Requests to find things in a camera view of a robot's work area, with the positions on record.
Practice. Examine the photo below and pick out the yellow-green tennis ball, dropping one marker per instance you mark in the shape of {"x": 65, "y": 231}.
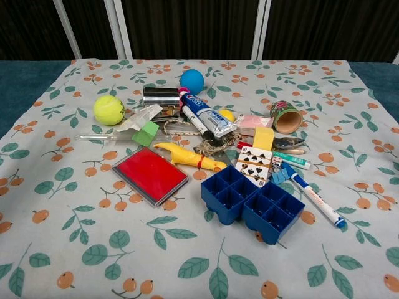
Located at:
{"x": 109, "y": 110}

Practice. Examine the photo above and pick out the tan twine bundle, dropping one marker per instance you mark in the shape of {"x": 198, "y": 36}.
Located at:
{"x": 209, "y": 149}

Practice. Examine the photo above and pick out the blue rubber ball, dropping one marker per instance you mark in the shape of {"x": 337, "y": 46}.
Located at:
{"x": 192, "y": 81}

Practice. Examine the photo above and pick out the floral leaf print tablecloth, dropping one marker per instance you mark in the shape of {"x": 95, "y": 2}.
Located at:
{"x": 78, "y": 249}

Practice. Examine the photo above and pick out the white die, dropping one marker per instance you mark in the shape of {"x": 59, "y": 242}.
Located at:
{"x": 277, "y": 161}

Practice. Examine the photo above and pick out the blue white toothpaste tube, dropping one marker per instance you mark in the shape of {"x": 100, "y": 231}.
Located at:
{"x": 205, "y": 113}

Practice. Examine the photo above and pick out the blue white whiteboard marker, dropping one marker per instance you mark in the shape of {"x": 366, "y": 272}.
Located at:
{"x": 315, "y": 199}

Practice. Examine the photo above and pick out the banded playing card deck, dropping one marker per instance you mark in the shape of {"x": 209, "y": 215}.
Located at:
{"x": 252, "y": 162}

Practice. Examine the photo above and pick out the blue ice cube tray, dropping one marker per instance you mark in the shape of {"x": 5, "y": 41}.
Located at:
{"x": 230, "y": 187}

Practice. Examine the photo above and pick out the metal scissors blade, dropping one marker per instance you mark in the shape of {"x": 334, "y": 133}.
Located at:
{"x": 225, "y": 159}

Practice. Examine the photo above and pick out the clear glass tube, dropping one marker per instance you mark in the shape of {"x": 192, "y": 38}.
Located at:
{"x": 93, "y": 137}

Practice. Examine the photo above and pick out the red ink pad case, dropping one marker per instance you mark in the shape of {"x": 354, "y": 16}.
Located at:
{"x": 149, "y": 174}

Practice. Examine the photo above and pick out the yellow sticky note block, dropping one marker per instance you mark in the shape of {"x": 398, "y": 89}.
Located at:
{"x": 263, "y": 140}

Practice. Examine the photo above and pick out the white frame post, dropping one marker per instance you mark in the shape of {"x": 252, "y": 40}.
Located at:
{"x": 118, "y": 29}
{"x": 67, "y": 29}
{"x": 396, "y": 57}
{"x": 261, "y": 29}

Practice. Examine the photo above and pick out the teal table cover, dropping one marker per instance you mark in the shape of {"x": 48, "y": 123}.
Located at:
{"x": 18, "y": 84}

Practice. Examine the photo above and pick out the blue binder clip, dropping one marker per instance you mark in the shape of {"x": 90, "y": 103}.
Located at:
{"x": 279, "y": 179}

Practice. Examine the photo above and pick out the patterned tape roll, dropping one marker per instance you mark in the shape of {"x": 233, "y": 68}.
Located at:
{"x": 285, "y": 121}

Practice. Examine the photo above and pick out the shiny metal tin box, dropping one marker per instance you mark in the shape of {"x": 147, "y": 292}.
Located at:
{"x": 160, "y": 98}

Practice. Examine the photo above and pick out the black white marker pen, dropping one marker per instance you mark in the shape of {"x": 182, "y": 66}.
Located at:
{"x": 194, "y": 122}

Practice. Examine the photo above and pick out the green foam block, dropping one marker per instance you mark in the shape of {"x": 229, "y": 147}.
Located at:
{"x": 145, "y": 134}

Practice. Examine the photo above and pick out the yellow rubber chicken toy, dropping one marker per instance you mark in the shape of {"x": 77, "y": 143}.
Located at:
{"x": 187, "y": 157}

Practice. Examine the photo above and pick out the small red cylinder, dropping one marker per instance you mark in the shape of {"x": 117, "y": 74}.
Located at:
{"x": 244, "y": 145}

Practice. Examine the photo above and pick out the green white small tube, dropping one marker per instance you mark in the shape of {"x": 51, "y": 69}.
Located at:
{"x": 294, "y": 159}

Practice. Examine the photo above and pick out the crumpled white paper receipt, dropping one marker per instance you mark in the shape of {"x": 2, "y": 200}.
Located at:
{"x": 140, "y": 118}

